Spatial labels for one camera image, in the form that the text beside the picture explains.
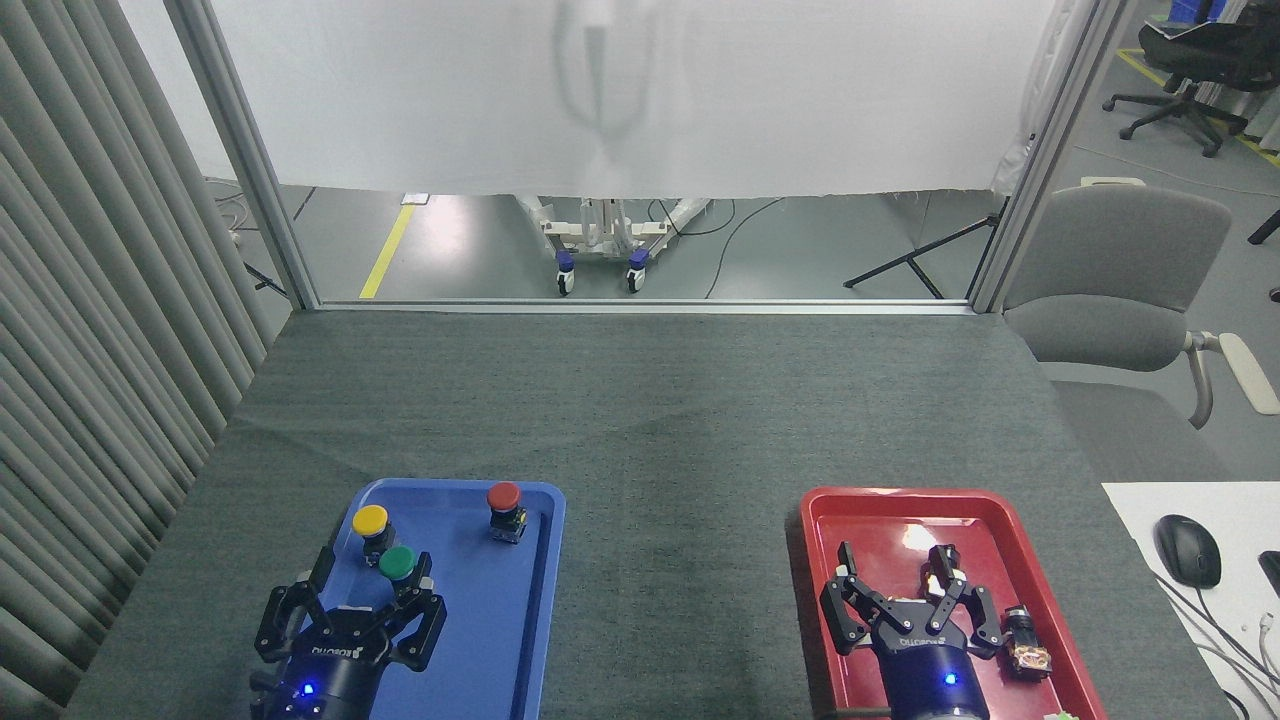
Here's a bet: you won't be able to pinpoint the grey pleated curtain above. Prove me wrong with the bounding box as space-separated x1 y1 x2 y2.
0 0 276 720

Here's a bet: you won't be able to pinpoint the black office chair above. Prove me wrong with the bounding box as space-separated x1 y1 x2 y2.
1103 20 1280 158

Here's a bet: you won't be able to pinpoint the black computer mouse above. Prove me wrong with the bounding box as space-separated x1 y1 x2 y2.
1153 514 1223 589

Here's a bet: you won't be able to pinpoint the silver frame post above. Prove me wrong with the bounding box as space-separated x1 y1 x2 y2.
968 0 1136 314
165 0 321 311

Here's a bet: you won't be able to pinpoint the black tripod legs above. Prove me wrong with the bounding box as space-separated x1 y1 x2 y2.
843 200 1011 300

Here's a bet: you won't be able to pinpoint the black mouse cable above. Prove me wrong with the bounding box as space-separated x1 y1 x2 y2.
1150 570 1280 701

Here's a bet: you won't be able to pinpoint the yellow push button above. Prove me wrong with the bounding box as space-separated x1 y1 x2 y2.
352 504 398 566

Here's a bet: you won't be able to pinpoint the white stand on wheels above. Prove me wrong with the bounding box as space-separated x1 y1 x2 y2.
517 195 713 296

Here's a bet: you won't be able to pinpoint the silver frame rail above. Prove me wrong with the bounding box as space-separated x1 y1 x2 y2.
318 298 976 316

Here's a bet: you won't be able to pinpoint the white bundled curtain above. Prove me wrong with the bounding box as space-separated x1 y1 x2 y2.
992 0 1086 196

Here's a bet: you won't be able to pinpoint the black floor cable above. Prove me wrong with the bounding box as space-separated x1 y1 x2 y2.
705 197 786 299

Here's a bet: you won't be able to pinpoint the grey office chair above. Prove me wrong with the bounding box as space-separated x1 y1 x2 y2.
1003 185 1280 483

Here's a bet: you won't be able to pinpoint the white desk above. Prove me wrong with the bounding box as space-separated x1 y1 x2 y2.
1102 482 1280 720

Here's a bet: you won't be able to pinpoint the red push button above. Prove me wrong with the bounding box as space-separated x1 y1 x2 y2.
486 481 529 545

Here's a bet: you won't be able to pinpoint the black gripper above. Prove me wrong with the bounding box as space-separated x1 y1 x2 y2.
820 542 1004 720
252 547 447 720

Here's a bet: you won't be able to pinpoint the green push button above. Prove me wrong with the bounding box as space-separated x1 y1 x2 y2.
377 545 434 601

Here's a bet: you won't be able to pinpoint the black and white switch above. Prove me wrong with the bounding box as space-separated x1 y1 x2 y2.
920 545 967 603

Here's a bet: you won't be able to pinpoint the black switch with brown base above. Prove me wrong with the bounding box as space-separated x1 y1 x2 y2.
1000 605 1054 681

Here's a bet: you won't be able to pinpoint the blue plastic tray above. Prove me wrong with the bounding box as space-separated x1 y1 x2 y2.
265 478 567 720

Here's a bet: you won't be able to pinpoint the white hanging curtain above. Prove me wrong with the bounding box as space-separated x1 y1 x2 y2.
120 0 1061 199

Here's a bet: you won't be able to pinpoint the red plastic tray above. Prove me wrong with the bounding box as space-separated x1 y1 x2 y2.
799 487 1109 720

